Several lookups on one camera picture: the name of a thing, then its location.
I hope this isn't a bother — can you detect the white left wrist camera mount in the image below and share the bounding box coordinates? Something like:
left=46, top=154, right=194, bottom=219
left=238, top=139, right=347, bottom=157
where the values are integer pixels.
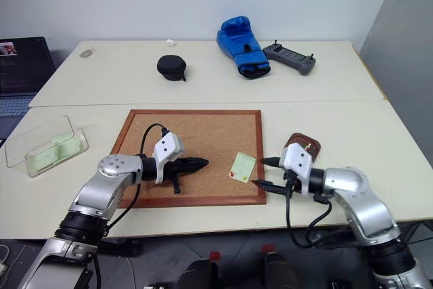
left=153, top=133, right=185, bottom=185

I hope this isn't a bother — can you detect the dark rounded shape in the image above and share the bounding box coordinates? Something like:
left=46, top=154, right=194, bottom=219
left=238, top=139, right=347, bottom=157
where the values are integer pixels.
left=173, top=250, right=222, bottom=289
left=261, top=244, right=300, bottom=289

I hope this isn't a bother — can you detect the gray remote controller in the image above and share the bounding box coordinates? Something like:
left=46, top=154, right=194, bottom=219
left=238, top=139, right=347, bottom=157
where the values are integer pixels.
left=263, top=39, right=317, bottom=76

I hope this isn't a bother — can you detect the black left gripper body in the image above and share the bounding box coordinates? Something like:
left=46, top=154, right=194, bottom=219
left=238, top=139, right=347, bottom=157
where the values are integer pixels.
left=161, top=156, right=187, bottom=196

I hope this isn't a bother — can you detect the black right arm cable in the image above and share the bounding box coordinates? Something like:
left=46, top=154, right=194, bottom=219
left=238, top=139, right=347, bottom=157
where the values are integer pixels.
left=284, top=171, right=336, bottom=248

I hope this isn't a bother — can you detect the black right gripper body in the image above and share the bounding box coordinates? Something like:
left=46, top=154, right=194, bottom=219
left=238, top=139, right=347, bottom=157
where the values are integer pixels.
left=277, top=157, right=304, bottom=196

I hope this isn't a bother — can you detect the blue boxing glove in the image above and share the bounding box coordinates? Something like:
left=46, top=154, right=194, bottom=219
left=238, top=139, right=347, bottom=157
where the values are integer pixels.
left=216, top=15, right=272, bottom=80

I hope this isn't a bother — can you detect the stack of green notes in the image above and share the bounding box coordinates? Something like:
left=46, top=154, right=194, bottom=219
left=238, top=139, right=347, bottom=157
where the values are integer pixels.
left=26, top=133, right=86, bottom=173

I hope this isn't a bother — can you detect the black round zipper case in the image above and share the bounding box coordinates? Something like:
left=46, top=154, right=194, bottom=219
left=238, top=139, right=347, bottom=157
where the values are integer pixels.
left=156, top=53, right=188, bottom=83

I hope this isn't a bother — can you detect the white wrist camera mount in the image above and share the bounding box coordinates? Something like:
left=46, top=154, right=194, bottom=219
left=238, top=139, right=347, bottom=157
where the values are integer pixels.
left=278, top=143, right=314, bottom=197
left=153, top=133, right=185, bottom=185

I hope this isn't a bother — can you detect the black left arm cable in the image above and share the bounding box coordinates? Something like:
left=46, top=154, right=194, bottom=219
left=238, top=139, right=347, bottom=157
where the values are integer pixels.
left=93, top=123, right=170, bottom=289

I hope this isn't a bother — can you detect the wood-framed cork board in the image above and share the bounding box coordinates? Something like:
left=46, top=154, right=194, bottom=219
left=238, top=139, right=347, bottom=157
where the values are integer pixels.
left=109, top=109, right=267, bottom=209

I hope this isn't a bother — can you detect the white cable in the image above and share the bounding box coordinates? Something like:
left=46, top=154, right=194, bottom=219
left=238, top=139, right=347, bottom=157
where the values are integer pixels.
left=0, top=242, right=10, bottom=274

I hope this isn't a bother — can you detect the dark laptop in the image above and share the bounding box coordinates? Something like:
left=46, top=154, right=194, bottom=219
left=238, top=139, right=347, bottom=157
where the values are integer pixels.
left=0, top=35, right=57, bottom=138

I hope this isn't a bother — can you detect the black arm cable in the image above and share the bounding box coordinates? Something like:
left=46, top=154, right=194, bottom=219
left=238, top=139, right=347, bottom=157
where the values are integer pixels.
left=93, top=123, right=170, bottom=289
left=284, top=171, right=336, bottom=248

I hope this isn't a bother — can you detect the green sticky note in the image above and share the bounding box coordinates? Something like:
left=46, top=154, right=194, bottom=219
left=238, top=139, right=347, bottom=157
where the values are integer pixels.
left=228, top=152, right=256, bottom=182

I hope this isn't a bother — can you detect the clear plastic box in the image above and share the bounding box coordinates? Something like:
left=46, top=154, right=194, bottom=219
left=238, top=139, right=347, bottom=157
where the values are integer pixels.
left=4, top=114, right=90, bottom=179

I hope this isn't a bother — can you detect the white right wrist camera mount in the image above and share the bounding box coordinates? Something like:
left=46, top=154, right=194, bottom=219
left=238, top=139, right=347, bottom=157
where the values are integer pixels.
left=278, top=143, right=314, bottom=197

